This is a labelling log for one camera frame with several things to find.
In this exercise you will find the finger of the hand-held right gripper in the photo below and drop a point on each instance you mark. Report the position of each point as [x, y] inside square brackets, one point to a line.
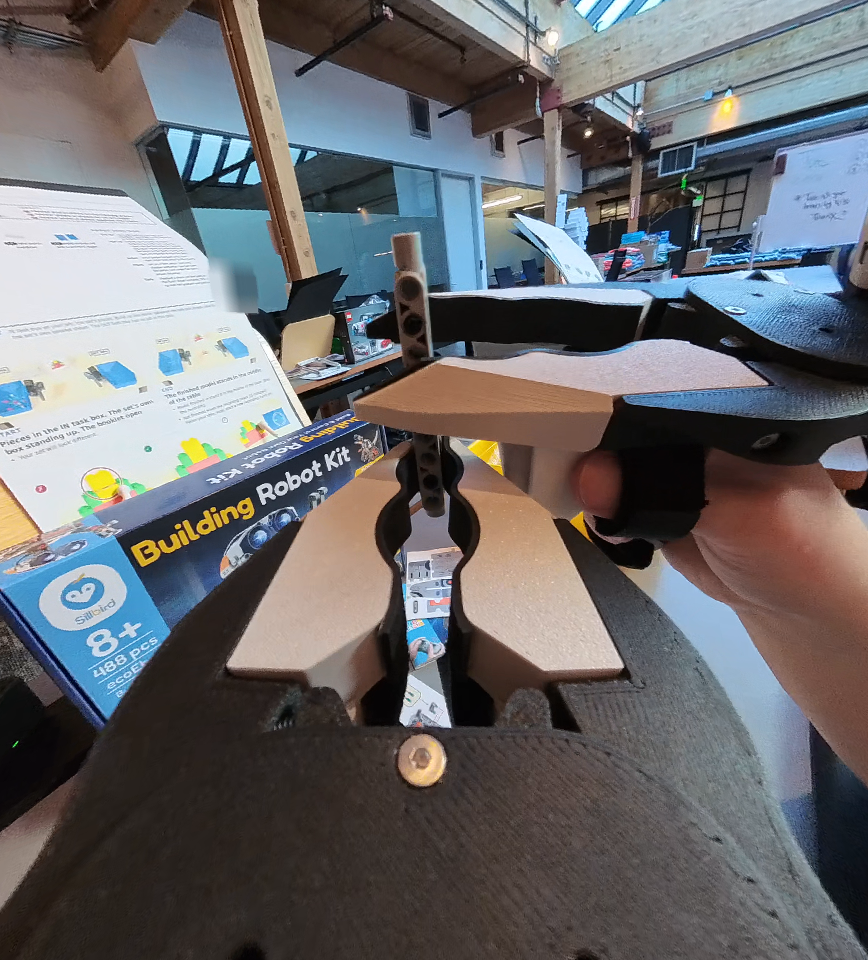
[524, 397]
[524, 319]

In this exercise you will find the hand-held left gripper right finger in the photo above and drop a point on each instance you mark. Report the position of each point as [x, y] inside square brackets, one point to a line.
[531, 600]

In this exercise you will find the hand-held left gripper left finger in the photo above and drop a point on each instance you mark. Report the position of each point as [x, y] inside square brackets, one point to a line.
[314, 600]

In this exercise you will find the grey toy beam assembly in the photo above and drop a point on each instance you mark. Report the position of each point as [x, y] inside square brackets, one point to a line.
[413, 315]

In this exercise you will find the person's right forearm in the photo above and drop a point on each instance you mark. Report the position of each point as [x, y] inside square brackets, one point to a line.
[839, 660]

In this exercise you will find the grey desk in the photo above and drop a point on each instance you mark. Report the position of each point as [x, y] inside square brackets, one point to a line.
[711, 645]

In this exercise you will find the white printed task sheet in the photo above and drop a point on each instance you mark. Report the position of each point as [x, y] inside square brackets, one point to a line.
[104, 300]

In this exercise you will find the person's right hand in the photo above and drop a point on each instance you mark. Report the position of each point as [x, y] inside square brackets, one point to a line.
[764, 525]

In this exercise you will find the printed sticker sheet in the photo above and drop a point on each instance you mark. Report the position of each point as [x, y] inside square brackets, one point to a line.
[430, 570]

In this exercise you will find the blue robot kit box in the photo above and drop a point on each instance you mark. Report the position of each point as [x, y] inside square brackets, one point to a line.
[201, 540]

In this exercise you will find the whiteboard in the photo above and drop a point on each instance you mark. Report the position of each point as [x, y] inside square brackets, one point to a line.
[816, 195]

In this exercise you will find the toy car set box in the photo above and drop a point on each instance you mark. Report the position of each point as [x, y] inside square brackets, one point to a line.
[366, 330]

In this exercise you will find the black electronic device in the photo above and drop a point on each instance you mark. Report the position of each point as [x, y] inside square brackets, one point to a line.
[6, 750]

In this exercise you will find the wooden post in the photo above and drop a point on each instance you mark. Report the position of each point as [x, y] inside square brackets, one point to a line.
[269, 150]

